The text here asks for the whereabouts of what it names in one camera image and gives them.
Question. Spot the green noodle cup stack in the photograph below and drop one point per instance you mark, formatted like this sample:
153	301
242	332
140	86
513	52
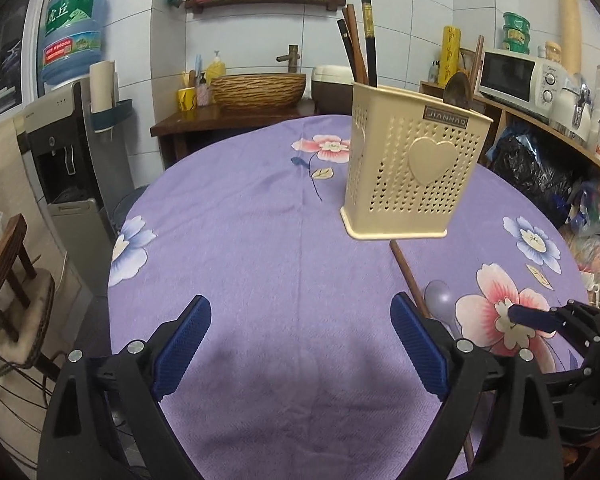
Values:
516	35

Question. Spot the woven basket sink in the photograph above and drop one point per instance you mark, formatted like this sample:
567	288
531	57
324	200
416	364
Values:
258	90

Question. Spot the wooden side shelf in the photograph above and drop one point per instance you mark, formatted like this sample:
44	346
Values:
502	115

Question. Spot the white microwave oven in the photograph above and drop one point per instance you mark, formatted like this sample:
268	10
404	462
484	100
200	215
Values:
522	81

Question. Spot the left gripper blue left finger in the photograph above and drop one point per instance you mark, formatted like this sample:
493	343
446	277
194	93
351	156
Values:
174	344

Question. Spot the black garbage bag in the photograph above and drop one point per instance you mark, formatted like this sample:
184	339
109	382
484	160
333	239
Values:
523	159

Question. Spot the water dispenser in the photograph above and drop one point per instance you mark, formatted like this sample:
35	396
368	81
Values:
84	175

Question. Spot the brown chopstick pair right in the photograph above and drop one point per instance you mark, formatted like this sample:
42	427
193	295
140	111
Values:
422	307

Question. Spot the wooden stool with cushion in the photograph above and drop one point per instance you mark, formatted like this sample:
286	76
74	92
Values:
27	296

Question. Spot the white electric kettle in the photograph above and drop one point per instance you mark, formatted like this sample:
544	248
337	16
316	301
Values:
571	112

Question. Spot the beige perforated cutlery holder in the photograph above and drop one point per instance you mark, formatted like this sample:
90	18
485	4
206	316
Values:
411	157

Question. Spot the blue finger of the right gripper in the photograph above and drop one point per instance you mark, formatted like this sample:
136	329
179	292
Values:
539	320

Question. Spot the blue water jug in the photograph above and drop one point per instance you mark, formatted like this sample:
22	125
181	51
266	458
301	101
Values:
72	39

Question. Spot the brown chopstick bundle left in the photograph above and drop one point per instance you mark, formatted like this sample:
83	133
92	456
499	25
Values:
361	50

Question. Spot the translucent plastic spoon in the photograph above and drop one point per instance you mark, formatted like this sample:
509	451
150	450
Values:
441	305

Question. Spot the purple floral tablecloth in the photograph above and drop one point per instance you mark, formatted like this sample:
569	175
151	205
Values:
301	374

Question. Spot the colourful trash bag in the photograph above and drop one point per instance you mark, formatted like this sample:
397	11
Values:
582	233

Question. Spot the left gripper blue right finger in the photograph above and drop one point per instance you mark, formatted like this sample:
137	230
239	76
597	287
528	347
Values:
429	362

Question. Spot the bronze faucet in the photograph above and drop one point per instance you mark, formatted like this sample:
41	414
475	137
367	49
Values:
291	58

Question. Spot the yellow paper roll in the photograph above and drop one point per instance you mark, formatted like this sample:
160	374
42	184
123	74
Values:
449	55

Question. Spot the beige rice cooker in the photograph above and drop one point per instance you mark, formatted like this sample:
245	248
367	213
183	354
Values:
332	89

